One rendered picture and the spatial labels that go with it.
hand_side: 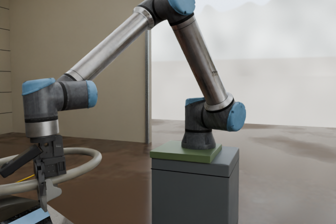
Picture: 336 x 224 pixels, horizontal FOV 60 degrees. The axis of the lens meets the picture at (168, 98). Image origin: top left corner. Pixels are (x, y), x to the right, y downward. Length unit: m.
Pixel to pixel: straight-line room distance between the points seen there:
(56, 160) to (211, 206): 0.85
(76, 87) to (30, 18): 6.88
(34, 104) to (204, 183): 0.90
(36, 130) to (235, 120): 0.90
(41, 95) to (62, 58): 6.16
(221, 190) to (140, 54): 4.77
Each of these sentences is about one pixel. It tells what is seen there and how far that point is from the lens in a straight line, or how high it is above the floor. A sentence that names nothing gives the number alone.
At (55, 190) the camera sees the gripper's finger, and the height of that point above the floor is 0.93.
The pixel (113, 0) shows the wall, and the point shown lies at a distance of 6.46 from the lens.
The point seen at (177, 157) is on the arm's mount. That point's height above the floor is 0.87.
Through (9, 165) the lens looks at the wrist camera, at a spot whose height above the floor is 1.01.
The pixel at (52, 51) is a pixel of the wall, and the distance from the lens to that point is 7.23.
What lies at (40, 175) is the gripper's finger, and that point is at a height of 0.98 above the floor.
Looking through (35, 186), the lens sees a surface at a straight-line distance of 0.95.
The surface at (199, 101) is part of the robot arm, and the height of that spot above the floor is 1.14.
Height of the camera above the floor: 1.24
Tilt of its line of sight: 3 degrees down
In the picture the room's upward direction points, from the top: straight up
